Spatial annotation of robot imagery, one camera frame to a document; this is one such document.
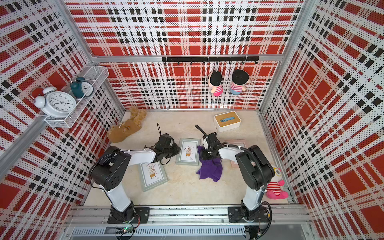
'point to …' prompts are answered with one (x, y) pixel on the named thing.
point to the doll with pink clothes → (214, 80)
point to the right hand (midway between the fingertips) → (203, 155)
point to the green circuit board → (127, 229)
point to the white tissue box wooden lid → (227, 121)
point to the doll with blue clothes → (240, 79)
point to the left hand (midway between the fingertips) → (182, 149)
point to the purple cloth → (209, 168)
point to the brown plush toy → (126, 128)
